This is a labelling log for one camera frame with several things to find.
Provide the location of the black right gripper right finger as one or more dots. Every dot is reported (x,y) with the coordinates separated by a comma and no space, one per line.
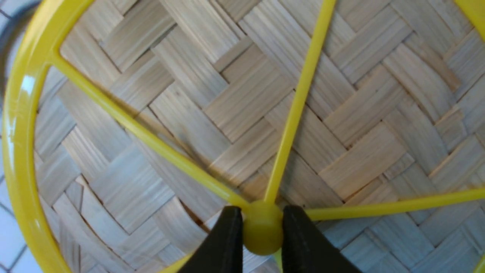
(306,250)

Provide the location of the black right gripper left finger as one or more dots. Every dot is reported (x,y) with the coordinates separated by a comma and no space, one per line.
(221,251)

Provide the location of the woven bamboo steamer lid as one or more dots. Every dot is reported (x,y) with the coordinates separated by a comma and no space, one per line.
(128,125)

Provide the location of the white checkered tablecloth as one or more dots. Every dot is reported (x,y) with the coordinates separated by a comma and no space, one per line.
(15,15)

